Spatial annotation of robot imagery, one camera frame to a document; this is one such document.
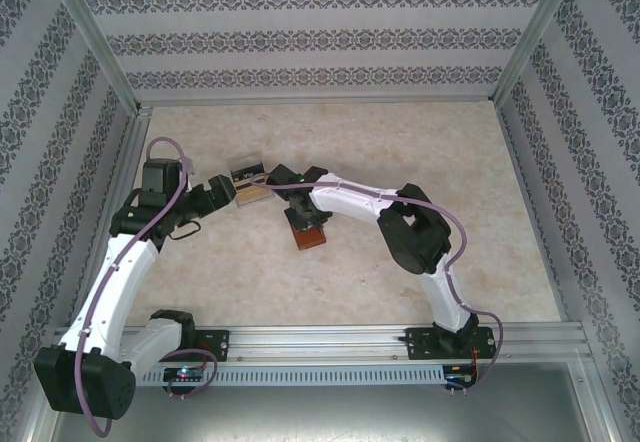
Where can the aluminium frame post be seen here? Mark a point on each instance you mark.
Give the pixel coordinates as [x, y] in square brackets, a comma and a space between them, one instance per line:
[542, 32]
[98, 42]

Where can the grey metal sheet panel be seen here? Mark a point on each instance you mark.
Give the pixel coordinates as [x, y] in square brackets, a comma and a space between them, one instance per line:
[320, 417]

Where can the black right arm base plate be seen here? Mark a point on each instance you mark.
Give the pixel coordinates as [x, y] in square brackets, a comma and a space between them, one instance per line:
[420, 344]

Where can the black VIP card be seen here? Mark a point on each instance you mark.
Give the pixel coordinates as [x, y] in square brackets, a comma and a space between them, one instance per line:
[247, 174]

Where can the thin aluminium frame rail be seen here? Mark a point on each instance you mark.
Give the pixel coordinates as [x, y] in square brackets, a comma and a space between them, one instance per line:
[320, 104]

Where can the aluminium side frame rail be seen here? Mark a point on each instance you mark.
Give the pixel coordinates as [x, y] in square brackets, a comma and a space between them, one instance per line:
[536, 202]
[131, 137]

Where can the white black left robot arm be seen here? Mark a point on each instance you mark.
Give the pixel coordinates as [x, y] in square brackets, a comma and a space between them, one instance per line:
[125, 272]

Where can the aluminium mounting rail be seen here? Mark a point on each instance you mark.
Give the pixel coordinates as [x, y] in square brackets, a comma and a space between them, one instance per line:
[320, 344]

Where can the tan striped card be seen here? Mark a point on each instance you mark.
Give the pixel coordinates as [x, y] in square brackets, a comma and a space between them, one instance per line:
[252, 196]

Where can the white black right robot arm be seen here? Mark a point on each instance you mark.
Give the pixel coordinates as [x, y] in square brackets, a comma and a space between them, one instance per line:
[350, 202]

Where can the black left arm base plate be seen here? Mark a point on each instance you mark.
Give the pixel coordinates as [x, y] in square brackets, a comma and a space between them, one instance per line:
[215, 344]

